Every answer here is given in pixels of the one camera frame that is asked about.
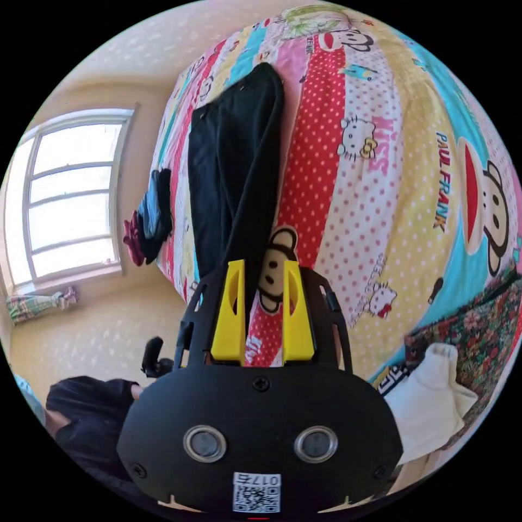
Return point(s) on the black pants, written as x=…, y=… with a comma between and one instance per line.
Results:
x=228, y=163

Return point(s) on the bed with cartoon printed sheet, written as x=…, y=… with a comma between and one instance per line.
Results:
x=367, y=204

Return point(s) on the plaid curtain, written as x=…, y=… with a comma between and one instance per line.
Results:
x=36, y=305

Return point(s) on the window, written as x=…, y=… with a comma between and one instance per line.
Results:
x=69, y=195

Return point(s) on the floral quilt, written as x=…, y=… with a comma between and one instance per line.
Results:
x=477, y=326

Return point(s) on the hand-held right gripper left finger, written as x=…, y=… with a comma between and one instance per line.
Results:
x=229, y=322

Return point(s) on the white garment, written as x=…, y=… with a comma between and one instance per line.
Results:
x=428, y=399

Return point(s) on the person's body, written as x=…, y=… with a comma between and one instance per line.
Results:
x=89, y=424

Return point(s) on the person's left hand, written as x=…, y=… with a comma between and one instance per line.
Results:
x=137, y=390

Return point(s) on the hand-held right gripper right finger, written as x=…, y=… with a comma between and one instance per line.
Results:
x=297, y=322

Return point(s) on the pile of clothes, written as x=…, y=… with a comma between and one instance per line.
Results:
x=153, y=216

